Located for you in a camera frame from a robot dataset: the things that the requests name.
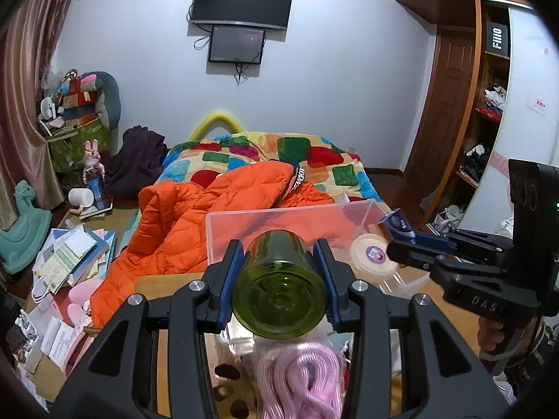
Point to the patchwork plush toy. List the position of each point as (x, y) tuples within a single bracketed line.
[(78, 91)]

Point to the dark purple cloth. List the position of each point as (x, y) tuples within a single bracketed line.
[(135, 161)]

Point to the orange puffer jacket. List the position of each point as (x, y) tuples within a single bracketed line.
[(174, 227)]

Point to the pink curtain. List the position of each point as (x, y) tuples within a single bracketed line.
[(22, 96)]

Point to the blue can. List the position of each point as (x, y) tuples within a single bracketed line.
[(97, 190)]

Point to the brown wooden door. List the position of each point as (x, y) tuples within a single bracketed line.
[(441, 104)]

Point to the green dinosaur plush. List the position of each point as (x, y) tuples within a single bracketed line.
[(24, 231)]

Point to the grey pillow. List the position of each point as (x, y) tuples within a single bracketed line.
[(111, 100)]

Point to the white sliding wardrobe door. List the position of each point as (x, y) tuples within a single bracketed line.
[(524, 96)]

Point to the pile of papers and books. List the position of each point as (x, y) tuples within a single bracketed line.
[(72, 253)]

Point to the black wall television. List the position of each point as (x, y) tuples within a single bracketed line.
[(242, 2)]

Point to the person's right hand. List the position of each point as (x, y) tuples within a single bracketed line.
[(489, 336)]

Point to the black box with white print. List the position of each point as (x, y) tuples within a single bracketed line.
[(497, 39)]

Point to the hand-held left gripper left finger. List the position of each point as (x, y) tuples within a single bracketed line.
[(231, 273)]

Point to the white mug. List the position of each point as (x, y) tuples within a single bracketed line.
[(81, 197)]

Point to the wooden desktop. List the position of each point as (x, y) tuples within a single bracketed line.
[(174, 286)]

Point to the small black wall monitor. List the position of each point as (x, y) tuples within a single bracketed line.
[(236, 44)]

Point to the blue tube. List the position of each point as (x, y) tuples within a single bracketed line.
[(396, 221)]

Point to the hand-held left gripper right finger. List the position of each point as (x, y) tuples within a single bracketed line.
[(325, 281)]

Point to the green storage box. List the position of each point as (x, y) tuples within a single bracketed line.
[(78, 144)]

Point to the round white purple-label container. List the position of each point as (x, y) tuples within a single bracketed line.
[(371, 255)]

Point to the yellow foam tube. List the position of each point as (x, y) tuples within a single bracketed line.
[(216, 118)]

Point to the colourful patchwork blanket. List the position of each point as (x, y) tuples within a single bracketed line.
[(323, 157)]

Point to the clear plastic storage box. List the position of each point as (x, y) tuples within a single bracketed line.
[(279, 220)]

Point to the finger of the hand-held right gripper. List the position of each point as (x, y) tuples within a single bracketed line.
[(476, 288), (432, 240)]

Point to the green glass bottle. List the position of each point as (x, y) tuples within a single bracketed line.
[(279, 283)]

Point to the pink bunny toy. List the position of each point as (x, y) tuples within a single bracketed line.
[(92, 159)]

